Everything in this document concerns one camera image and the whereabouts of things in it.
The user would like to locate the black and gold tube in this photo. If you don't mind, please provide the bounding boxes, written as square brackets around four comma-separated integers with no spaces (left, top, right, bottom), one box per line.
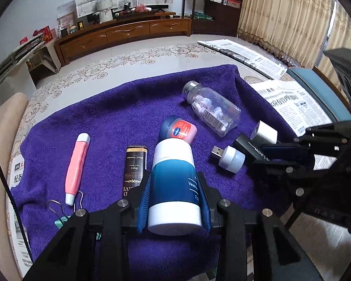
[122,146,148,201]

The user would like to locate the white plug-in night light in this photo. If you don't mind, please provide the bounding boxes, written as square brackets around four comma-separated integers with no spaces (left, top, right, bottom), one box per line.
[212,146,245,174]

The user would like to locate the black rectangular case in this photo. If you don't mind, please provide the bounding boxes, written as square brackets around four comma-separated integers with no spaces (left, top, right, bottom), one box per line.
[233,135,270,164]

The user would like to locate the blue and white lotion bottle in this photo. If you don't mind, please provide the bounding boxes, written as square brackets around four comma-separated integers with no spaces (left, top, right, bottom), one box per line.
[148,138,203,236]

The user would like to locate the black cable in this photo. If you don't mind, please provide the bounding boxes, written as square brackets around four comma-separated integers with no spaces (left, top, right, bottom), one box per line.
[0,139,34,265]

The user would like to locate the small blue lidded jar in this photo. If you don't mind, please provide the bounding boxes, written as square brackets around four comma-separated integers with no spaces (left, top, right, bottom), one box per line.
[159,115,198,144]

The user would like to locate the folded newspaper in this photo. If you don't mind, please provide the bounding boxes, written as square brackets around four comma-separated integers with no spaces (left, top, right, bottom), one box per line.
[197,39,289,80]

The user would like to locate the wooden television cabinet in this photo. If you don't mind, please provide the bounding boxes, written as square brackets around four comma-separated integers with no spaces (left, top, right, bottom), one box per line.
[54,16,192,67]

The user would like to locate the red boxes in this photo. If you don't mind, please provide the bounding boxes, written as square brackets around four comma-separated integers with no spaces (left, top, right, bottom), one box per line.
[32,26,57,40]

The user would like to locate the white charger plug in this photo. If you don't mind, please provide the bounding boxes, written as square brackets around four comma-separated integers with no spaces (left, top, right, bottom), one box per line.
[250,120,278,144]

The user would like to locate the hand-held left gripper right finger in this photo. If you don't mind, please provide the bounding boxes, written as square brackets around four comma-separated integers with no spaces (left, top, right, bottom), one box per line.
[194,170,322,281]

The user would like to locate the beige wooden bench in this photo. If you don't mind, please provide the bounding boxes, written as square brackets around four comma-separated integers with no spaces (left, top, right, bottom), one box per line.
[0,92,30,281]

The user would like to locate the beige patterned curtain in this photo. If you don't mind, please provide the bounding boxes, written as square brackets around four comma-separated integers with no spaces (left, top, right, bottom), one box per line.
[237,0,351,74]

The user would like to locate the dark wooden shelf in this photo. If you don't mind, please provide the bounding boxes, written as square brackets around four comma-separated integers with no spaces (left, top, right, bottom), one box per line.
[183,0,246,37]

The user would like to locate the clear plastic pill bottle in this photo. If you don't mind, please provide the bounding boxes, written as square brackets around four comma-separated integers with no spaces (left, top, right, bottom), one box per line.
[182,81,241,137]

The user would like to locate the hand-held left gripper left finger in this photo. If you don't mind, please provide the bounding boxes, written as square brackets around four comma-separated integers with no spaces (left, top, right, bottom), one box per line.
[23,173,153,281]

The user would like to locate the green binder clips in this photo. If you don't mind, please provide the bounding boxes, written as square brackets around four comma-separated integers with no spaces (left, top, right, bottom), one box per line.
[46,190,103,240]

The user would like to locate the pink tube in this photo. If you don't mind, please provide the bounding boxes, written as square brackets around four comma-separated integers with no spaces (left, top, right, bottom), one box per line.
[65,133,90,206]

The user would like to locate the purple towel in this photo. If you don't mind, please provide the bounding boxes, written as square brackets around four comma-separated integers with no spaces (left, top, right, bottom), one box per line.
[10,64,299,281]

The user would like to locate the spread newspaper sheets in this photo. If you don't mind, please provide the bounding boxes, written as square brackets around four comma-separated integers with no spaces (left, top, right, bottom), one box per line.
[7,80,351,281]

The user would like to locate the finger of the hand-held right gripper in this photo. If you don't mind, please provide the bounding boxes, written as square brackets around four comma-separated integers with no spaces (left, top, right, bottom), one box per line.
[263,121,351,160]
[249,160,318,195]

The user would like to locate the white woven basket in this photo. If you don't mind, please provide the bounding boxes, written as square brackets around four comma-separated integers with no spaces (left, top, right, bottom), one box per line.
[96,0,113,22]

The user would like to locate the tea set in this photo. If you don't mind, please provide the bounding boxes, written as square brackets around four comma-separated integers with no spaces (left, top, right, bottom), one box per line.
[114,3,153,16]

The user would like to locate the teal cushioned chair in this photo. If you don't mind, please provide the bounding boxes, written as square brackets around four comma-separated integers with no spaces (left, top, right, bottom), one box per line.
[284,67,351,235]

